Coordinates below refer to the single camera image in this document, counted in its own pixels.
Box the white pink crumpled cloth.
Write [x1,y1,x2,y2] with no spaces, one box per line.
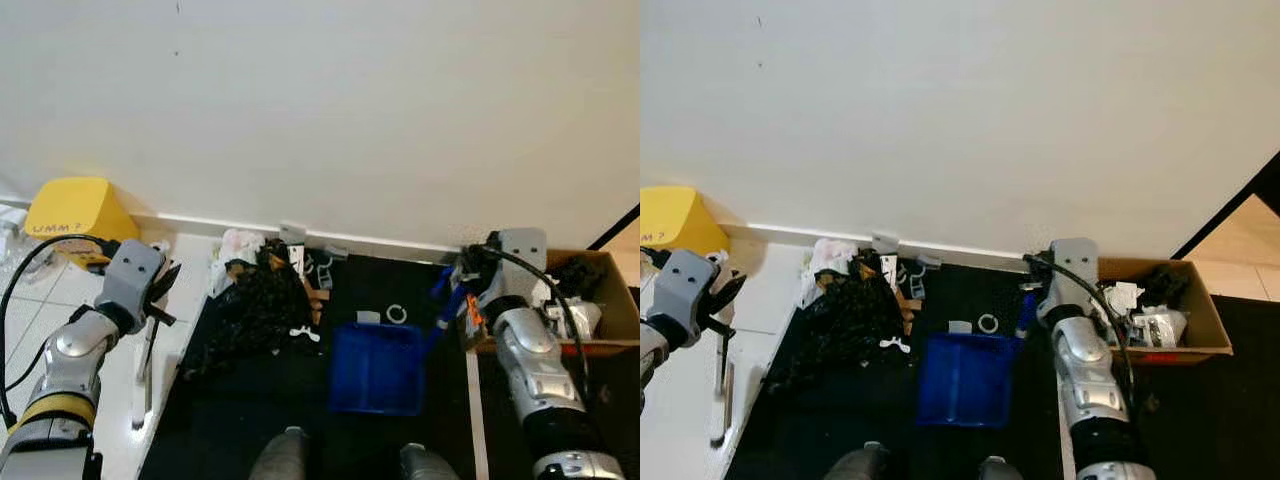
[810,238,861,291]
[213,228,267,291]

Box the black door frame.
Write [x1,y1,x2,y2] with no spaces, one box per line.
[1170,150,1280,261]
[585,203,641,251]

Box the brown cardboard box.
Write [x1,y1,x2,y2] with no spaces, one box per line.
[466,248,641,358]
[1095,258,1234,365]

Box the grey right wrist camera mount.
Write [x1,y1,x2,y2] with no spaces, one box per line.
[1048,237,1100,306]
[484,227,549,301]

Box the black tangled clump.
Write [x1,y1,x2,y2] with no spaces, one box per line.
[553,254,606,299]
[1145,264,1199,306]

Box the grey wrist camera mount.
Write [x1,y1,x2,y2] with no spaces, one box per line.
[96,239,168,319]
[1048,237,1100,306]
[484,227,549,301]
[648,247,718,334]

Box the yellow plastic box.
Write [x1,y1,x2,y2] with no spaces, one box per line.
[24,176,142,269]
[640,185,732,259]

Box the blue plastic dustpan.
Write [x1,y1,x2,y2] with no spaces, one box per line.
[916,285,1041,431]
[326,264,473,418]

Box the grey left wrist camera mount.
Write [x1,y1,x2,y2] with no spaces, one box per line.
[648,247,718,334]
[96,239,168,319]

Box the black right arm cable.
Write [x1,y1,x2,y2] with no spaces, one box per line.
[480,244,593,406]
[1022,254,1138,411]

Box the white silver packaged gadget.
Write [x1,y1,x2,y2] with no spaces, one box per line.
[1128,308,1189,351]
[545,298,604,341]

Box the grey left robot leg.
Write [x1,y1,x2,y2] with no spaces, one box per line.
[822,442,901,480]
[247,426,313,480]

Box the clear plastic bag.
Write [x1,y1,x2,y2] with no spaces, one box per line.
[0,222,31,286]

